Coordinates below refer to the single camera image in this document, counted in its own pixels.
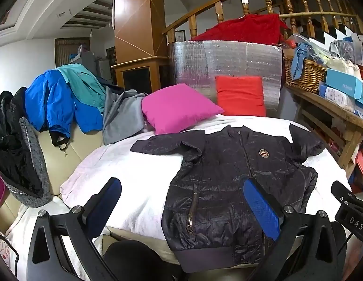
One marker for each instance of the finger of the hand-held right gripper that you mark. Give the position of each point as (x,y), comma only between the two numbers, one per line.
(341,191)

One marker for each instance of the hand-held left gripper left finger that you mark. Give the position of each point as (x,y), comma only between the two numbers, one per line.
(107,199)

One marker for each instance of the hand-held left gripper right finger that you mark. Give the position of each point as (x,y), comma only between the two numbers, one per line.
(263,207)

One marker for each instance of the black quilted jacket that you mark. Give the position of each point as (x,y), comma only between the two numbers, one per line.
(222,164)

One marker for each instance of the white blanket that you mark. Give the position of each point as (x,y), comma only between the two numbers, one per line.
(134,175)

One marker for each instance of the beige sofa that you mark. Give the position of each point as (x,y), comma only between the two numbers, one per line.
(58,158)

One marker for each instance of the wooden table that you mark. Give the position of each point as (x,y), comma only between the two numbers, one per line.
(351,128)

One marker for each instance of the dark rounded object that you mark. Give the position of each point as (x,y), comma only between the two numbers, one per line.
(134,260)

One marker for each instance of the grey knit garment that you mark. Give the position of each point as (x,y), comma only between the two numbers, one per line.
(35,164)

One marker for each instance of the grey hoodie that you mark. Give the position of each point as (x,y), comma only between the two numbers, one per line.
(121,117)

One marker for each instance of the white patterned box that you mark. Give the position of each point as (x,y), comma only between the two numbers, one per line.
(336,98)

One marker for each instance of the blue cardboard box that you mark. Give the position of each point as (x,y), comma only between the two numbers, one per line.
(345,83)

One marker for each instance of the red pillow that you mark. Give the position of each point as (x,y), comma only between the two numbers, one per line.
(240,96)

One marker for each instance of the blue jacket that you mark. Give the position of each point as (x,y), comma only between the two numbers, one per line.
(46,102)

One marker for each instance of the pink pillow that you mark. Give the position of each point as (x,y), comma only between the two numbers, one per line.
(175,108)

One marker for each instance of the shiny black puffer jacket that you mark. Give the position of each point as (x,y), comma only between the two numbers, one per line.
(8,140)

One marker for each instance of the teal shirt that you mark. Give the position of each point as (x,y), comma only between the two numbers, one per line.
(85,85)

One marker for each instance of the wicker basket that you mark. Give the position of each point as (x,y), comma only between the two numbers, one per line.
(310,76)

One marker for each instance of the light blue cloth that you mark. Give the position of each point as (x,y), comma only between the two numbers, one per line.
(301,55)

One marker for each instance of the clear plastic bag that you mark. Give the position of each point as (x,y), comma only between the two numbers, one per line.
(313,42)

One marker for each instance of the silver insulation panel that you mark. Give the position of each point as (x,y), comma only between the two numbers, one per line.
(199,61)

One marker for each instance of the red cloth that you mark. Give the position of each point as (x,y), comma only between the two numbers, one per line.
(246,30)

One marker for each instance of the wooden pillar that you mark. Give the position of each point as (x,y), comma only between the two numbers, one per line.
(134,20)

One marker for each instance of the wooden stair railing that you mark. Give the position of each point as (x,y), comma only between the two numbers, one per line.
(219,8)

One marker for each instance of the framed wall picture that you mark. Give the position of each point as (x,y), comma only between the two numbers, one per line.
(180,36)

